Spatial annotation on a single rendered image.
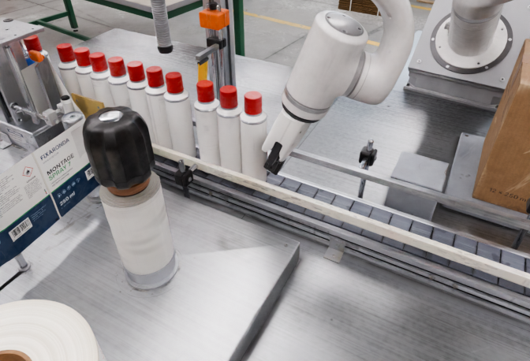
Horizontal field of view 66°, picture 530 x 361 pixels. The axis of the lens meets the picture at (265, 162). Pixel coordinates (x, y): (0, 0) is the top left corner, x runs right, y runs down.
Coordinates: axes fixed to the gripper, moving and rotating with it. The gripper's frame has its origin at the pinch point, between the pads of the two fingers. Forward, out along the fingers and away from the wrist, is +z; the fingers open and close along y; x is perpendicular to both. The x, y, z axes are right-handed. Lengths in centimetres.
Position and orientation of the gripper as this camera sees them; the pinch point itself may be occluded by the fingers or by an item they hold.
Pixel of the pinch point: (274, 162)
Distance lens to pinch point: 81.3
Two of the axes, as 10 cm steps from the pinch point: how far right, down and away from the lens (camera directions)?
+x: 8.3, 5.4, -1.4
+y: -4.7, 5.4, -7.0
